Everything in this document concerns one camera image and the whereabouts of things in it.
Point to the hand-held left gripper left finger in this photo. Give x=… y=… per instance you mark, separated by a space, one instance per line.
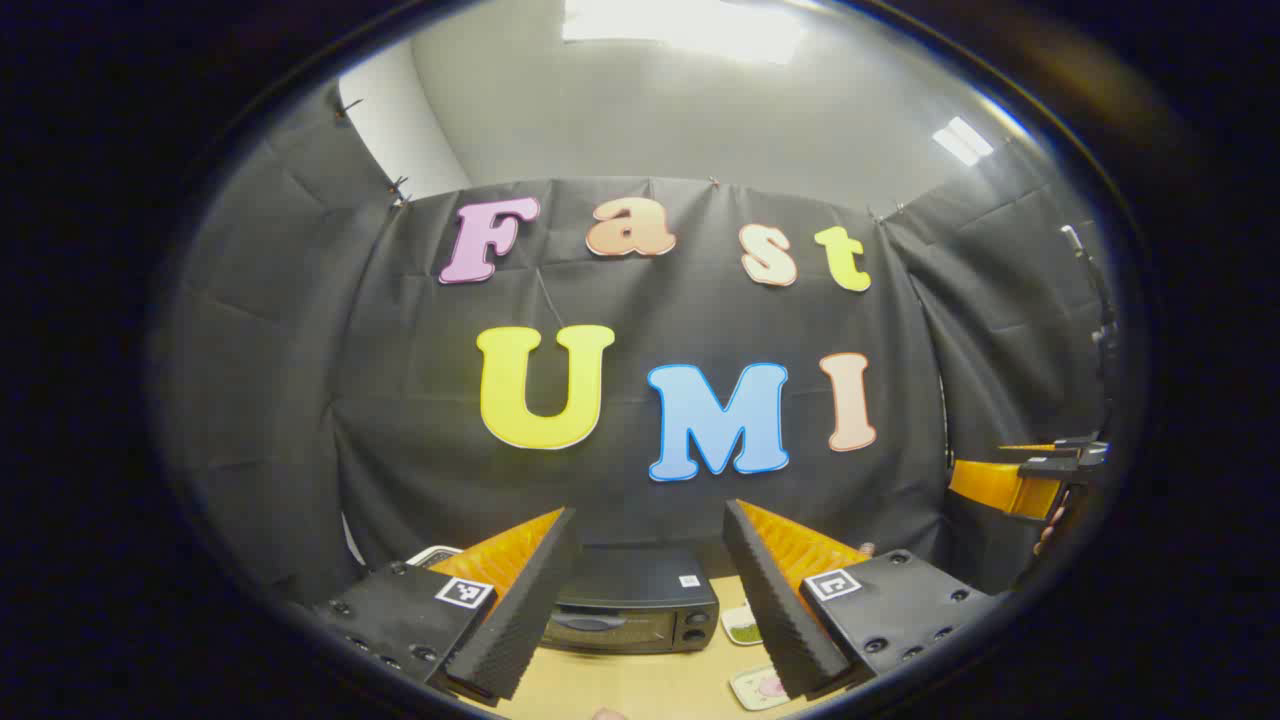
x=520 y=620

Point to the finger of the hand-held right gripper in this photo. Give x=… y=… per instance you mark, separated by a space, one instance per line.
x=1050 y=470
x=1085 y=450

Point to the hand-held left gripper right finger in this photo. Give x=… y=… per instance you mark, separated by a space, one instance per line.
x=780 y=610

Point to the pile of green beans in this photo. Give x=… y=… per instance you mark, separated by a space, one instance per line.
x=745 y=631

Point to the pink ham slice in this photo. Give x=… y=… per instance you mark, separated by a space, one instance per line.
x=772 y=687

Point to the cream square plate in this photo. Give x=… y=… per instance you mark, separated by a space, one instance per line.
x=745 y=690

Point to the black electric oven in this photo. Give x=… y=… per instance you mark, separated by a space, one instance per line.
x=630 y=590

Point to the white divided plate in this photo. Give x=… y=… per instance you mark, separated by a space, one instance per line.
x=735 y=610

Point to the white electronic device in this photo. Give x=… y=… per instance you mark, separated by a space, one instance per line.
x=432 y=553

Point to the small ceiling light panel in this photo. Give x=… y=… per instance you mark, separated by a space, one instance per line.
x=962 y=140

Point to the black backdrop cloth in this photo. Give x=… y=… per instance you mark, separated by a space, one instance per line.
x=640 y=300

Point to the large ceiling light panel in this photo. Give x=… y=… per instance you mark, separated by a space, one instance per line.
x=680 y=25

